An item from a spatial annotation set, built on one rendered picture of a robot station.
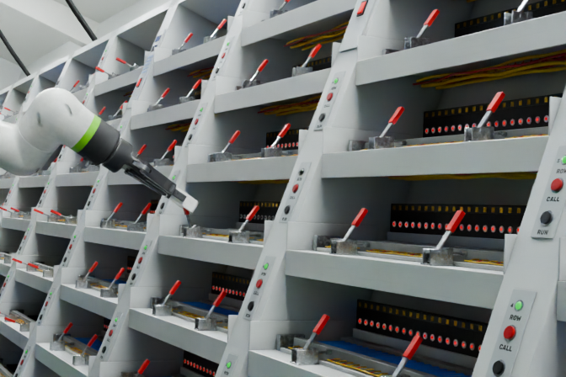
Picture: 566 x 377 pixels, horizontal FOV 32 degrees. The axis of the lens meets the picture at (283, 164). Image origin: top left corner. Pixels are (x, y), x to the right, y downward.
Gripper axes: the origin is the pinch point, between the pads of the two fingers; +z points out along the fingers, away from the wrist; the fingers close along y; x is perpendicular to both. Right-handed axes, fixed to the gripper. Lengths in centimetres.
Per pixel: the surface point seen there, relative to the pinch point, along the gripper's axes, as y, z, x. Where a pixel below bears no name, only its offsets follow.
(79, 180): -120, 3, 9
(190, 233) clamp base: 1.0, 5.7, -5.6
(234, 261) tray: 31.3, 6.2, -10.5
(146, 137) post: -86, 6, 27
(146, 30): -131, -4, 70
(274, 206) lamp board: 7.7, 17.4, 9.3
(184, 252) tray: 2.9, 6.2, -10.3
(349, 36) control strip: 48, -3, 36
